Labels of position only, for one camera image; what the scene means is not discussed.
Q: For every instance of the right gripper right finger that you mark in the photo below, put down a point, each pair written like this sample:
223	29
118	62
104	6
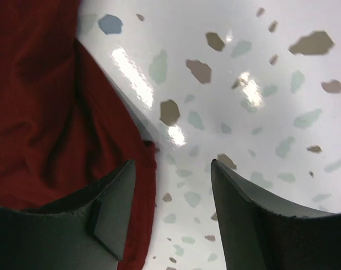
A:
260	230

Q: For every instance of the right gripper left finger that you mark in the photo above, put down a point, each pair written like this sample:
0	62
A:
86	229

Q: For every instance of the dark red t-shirt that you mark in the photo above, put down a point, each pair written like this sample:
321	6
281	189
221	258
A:
62	125

